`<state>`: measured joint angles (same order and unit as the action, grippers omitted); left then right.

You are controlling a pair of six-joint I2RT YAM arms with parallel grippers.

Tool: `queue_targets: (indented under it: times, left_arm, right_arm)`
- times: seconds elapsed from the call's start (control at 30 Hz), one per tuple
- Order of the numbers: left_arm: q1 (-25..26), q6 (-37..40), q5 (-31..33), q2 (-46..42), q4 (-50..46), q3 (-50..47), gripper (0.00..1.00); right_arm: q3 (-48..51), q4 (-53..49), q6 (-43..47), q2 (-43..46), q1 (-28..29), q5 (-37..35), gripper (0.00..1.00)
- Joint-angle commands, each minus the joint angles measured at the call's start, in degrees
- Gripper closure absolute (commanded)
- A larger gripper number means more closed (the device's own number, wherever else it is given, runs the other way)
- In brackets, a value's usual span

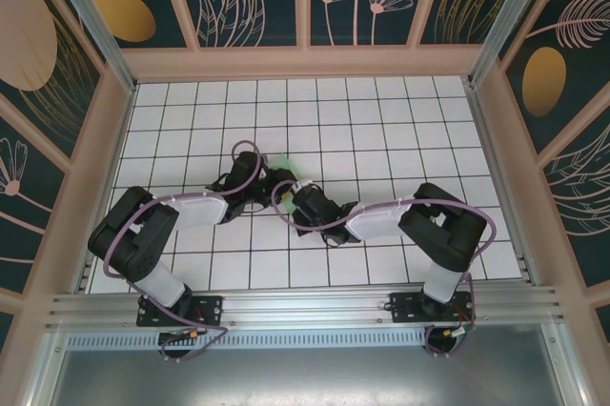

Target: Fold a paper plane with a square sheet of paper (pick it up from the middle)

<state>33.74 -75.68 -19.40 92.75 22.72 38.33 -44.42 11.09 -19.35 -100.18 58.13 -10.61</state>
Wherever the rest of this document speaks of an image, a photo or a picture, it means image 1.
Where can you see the aluminium side rail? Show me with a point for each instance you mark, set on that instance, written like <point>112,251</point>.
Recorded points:
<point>85,277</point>
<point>498,177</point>

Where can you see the grey metal sheet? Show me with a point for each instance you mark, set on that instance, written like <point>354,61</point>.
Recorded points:
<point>305,377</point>

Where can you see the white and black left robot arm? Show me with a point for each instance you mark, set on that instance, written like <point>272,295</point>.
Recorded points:
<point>200,210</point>

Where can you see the long aluminium mounting rail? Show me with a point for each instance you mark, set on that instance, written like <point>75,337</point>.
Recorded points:
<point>305,306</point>

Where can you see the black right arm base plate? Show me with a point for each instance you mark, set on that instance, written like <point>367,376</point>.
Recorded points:
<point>402,310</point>

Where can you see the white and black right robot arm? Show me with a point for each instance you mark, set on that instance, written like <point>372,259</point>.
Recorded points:
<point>376,225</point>

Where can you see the aluminium corner post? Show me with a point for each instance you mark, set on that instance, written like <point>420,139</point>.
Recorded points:
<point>500,20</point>
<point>95,20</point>

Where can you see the aluminium frame bar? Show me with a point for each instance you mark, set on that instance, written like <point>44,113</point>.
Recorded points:
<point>45,377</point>
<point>567,377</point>

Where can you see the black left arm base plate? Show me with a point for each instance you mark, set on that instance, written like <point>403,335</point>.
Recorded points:
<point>209,310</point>

